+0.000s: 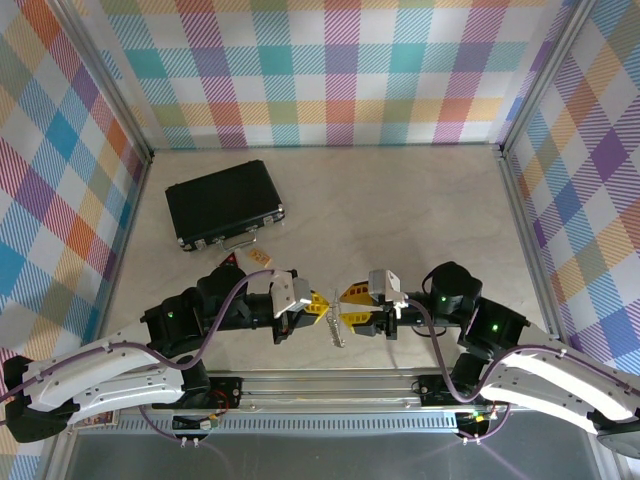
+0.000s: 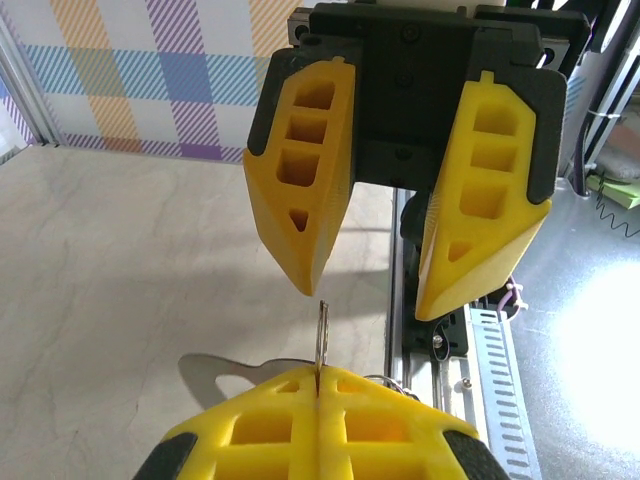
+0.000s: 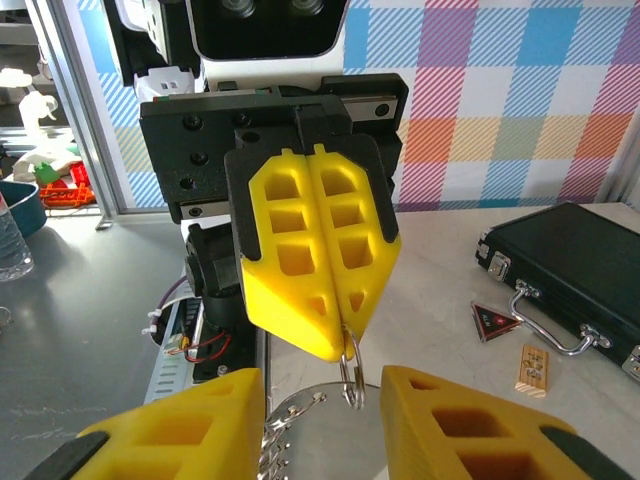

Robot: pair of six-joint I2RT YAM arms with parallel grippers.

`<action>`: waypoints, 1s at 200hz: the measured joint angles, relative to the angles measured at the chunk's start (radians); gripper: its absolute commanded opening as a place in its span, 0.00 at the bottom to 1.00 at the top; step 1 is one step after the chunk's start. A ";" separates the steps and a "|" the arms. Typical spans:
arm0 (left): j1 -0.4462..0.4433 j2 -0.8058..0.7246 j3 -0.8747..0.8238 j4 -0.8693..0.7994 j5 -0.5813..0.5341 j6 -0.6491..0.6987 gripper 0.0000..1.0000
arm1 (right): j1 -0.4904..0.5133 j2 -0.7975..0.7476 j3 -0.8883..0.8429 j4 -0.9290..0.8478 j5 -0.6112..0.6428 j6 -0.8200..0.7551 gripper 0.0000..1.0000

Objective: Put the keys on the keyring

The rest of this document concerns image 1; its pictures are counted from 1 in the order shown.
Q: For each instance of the aluminium corner post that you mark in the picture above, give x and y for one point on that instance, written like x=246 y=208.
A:
x=105 y=85
x=545 y=75

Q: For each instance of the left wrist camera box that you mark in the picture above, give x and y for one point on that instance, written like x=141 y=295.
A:
x=290 y=292

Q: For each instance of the red triangular card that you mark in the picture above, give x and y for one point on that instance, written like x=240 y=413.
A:
x=231 y=261

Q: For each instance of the metal keyring with rings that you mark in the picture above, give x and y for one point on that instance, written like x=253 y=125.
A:
x=336 y=330

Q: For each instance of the aluminium mounting rail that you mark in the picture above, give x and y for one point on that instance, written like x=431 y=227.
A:
x=325 y=395

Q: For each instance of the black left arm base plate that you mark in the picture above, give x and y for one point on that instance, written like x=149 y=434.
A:
x=227 y=392

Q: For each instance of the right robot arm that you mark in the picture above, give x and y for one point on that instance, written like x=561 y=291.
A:
x=550 y=380

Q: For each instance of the black briefcase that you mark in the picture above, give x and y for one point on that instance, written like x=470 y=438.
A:
x=220 y=205

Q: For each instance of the purple picture card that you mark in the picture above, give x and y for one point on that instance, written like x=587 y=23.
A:
x=97 y=421

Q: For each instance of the grey metal panel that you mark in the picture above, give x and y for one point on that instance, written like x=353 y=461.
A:
x=325 y=460

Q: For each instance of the aluminium side rail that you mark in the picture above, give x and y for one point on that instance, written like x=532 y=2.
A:
x=140 y=190
x=515 y=200

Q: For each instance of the small orange tile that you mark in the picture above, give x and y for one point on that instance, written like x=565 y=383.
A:
x=260 y=257

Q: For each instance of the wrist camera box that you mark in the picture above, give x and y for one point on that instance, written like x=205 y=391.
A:
x=382 y=285
x=290 y=292

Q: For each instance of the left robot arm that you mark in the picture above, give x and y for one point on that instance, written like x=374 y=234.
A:
x=100 y=375

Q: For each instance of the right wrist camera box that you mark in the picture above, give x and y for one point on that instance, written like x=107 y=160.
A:
x=382 y=285

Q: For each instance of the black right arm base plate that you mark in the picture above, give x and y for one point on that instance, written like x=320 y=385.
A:
x=435 y=390

